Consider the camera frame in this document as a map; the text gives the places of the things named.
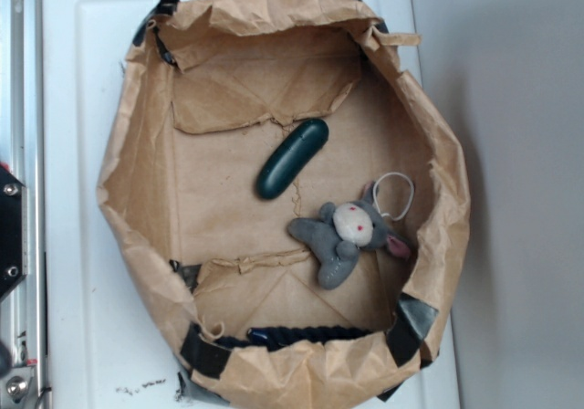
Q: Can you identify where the dark green plastic pickle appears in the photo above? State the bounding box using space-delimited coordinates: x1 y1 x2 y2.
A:
255 119 329 200

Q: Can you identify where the aluminium frame rail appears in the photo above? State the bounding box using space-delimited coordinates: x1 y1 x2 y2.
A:
1 0 52 408

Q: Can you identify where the black mounting plate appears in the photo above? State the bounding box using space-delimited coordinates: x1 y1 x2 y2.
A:
0 163 27 301

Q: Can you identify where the grey plush bunny toy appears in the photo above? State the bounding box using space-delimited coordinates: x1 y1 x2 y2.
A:
287 172 415 290

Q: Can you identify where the brown paper bag bin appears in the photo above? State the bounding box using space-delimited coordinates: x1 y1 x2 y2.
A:
97 0 470 408

